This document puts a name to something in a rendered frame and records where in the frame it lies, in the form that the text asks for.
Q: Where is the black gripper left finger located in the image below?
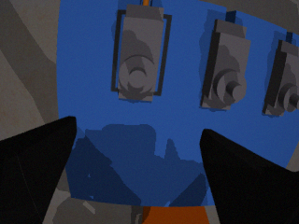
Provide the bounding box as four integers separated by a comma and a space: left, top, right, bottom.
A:
0, 116, 77, 224

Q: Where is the blue flat deck plate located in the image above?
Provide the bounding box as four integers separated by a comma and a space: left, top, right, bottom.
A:
56, 0, 299, 208

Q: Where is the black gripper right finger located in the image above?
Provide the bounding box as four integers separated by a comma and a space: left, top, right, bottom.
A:
199, 130, 299, 224

